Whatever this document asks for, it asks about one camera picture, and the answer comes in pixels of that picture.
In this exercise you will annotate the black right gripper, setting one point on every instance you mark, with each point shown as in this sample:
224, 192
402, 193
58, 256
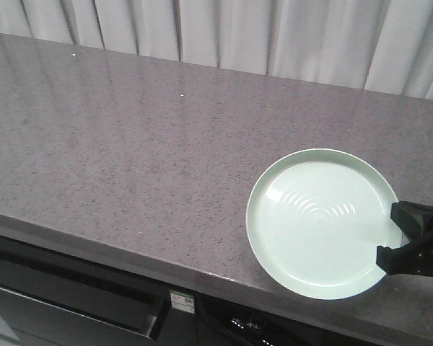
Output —
416, 257

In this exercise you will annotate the light green round plate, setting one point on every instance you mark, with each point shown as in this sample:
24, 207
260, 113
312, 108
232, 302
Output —
315, 219

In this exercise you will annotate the white pleated curtain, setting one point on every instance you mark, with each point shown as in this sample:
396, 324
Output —
380, 46

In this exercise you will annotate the black oven front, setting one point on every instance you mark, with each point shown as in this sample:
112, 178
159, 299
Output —
51, 298

